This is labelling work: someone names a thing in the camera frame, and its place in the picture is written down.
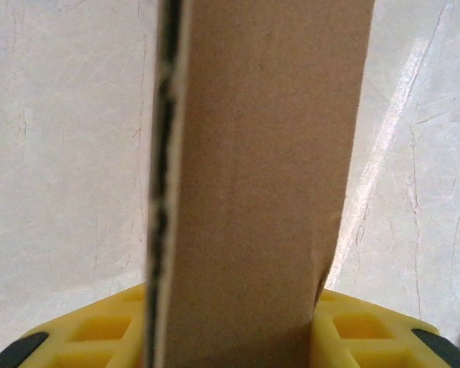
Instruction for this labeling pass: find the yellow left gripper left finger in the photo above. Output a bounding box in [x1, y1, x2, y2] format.
[0, 283, 151, 368]

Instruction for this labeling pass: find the brown cardboard box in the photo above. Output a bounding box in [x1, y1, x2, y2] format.
[143, 0, 375, 368]

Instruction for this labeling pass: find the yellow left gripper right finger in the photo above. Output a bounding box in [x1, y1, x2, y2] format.
[310, 289, 460, 368]

